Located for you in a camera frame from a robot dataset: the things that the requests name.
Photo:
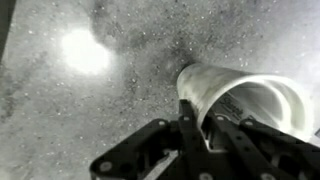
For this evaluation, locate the white paper cup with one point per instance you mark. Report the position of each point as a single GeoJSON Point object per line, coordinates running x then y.
{"type": "Point", "coordinates": [273, 100]}

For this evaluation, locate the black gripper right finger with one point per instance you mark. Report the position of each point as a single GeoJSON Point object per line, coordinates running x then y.
{"type": "Point", "coordinates": [267, 153]}

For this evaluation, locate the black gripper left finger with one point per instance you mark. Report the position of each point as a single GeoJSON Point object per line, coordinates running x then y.
{"type": "Point", "coordinates": [136, 156]}

